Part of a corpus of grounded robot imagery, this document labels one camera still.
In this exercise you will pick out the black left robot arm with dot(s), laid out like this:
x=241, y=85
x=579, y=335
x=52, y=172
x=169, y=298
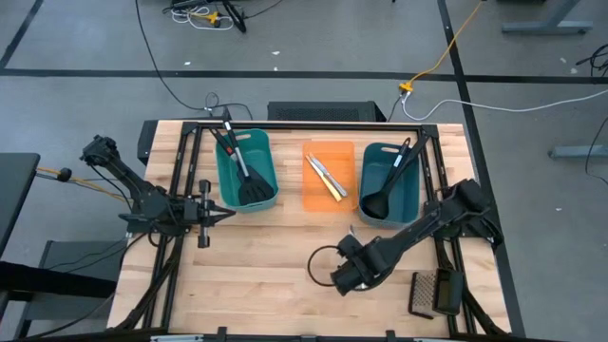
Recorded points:
x=142, y=195

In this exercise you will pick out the blue-grey plastic bin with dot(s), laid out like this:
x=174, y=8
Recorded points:
x=375, y=166

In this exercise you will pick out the black aluminium table frame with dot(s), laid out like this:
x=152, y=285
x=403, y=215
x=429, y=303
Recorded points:
x=304, y=126

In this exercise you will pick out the black side table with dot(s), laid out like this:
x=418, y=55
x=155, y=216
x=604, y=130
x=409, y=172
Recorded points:
x=16, y=190

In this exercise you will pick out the grey desk leg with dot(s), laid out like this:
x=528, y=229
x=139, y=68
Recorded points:
x=546, y=27
x=579, y=152

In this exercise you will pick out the black plastic ladle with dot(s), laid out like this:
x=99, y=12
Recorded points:
x=376, y=205

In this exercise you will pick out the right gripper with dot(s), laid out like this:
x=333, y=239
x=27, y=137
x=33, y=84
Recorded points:
x=356, y=268

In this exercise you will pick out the black computer case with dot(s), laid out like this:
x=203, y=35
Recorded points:
x=323, y=111

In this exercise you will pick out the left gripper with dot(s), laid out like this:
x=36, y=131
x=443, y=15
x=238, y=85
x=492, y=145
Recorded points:
x=204, y=214

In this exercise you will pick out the black slotted spatula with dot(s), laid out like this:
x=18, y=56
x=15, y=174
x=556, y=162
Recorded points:
x=256, y=190

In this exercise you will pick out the green-teal plastic bin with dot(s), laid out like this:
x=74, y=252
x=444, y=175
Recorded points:
x=259, y=157

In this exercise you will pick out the black spatula with red accent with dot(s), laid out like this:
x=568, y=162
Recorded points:
x=222, y=144

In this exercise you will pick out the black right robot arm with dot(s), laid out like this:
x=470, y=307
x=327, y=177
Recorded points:
x=427, y=223

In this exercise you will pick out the black plastic serving spoon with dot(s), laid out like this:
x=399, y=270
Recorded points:
x=416, y=152

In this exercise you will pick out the orange plastic tray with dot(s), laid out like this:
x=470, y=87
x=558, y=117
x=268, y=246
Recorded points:
x=344, y=157

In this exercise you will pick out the metal box grater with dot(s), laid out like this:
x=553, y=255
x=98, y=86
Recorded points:
x=423, y=294

